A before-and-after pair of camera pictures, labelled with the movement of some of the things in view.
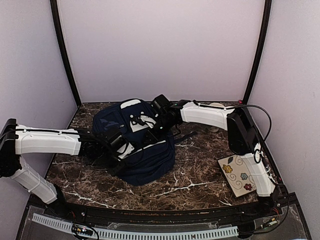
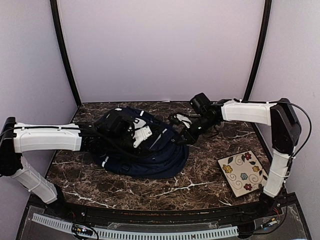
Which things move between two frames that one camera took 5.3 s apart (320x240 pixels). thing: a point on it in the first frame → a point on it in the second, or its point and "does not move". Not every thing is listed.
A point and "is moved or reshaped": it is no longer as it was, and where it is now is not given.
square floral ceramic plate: x=238 y=175 does not move
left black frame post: x=57 y=20 does not move
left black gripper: x=114 y=170 → x=128 y=155
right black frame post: x=260 y=51 does not move
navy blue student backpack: x=154 y=145 is moved or reshaped
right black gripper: x=154 y=136 → x=190 y=138
